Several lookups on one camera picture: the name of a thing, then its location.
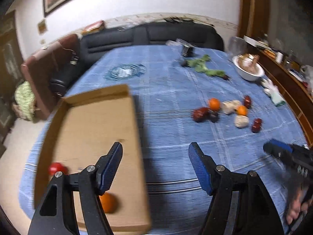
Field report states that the wooden sideboard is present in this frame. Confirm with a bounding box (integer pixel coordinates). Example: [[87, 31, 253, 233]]
[[244, 36, 313, 149]]

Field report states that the brown paper bag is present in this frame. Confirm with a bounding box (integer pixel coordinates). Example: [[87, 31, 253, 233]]
[[238, 54, 259, 74]]

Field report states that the small orange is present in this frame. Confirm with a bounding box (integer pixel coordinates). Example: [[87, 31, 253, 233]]
[[99, 192, 118, 214]]

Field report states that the red date pair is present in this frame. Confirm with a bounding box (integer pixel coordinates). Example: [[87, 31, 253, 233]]
[[254, 118, 263, 125], [251, 123, 261, 133]]

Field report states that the dark avocado-like fruit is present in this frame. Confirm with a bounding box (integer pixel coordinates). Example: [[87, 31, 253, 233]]
[[209, 110, 219, 123]]

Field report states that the white bowl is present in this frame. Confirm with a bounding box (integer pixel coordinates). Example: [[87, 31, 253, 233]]
[[232, 54, 265, 82]]

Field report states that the brown armchair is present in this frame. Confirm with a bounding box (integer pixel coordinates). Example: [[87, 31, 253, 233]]
[[21, 33, 80, 120]]

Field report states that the red tomato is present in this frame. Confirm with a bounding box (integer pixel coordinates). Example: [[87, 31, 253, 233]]
[[48, 162, 68, 176]]

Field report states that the right bare hand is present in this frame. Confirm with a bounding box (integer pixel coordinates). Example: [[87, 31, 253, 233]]
[[286, 185, 312, 225]]

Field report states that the beige sugarcane chunk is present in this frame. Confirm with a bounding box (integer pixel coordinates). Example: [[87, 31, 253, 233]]
[[234, 115, 249, 128], [221, 101, 235, 115]]

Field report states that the wooden glass cabinet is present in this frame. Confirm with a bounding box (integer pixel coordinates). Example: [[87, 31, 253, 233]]
[[0, 10, 23, 154]]

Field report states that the black leather sofa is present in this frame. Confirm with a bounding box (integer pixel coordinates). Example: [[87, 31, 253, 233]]
[[49, 20, 224, 97]]

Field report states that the red gift box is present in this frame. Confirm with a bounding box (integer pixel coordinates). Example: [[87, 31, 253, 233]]
[[81, 20, 106, 35]]

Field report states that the green patterned cushion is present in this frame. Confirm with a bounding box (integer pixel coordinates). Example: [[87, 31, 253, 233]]
[[14, 81, 36, 121]]

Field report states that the small black adapter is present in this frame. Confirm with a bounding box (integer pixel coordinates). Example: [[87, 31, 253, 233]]
[[180, 61, 188, 67]]

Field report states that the cardboard box tray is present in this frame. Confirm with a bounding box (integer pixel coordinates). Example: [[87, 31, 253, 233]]
[[33, 84, 152, 234]]

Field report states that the white work glove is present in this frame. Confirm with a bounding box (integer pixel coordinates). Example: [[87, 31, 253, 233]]
[[261, 79, 286, 107]]

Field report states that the blue plaid tablecloth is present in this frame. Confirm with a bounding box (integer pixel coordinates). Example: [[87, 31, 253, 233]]
[[18, 44, 311, 235]]

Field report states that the green leafy vegetable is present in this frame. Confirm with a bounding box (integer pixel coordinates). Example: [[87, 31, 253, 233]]
[[186, 54, 226, 78]]

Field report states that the orange tangerine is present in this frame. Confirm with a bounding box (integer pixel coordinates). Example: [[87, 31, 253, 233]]
[[207, 98, 220, 112], [237, 105, 248, 116]]

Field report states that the large wrinkled red date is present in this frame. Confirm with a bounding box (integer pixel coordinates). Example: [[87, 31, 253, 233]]
[[192, 107, 210, 123]]

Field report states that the small wall plaque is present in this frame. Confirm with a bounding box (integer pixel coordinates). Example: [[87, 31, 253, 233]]
[[37, 19, 48, 35]]

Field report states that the black electronic device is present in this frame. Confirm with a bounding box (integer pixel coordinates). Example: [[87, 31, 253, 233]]
[[181, 45, 194, 57]]

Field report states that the smooth red date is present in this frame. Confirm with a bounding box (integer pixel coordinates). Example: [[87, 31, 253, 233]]
[[244, 95, 252, 109]]

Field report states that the round beige sugarcane piece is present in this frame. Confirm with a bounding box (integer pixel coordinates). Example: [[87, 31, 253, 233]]
[[231, 100, 242, 110]]

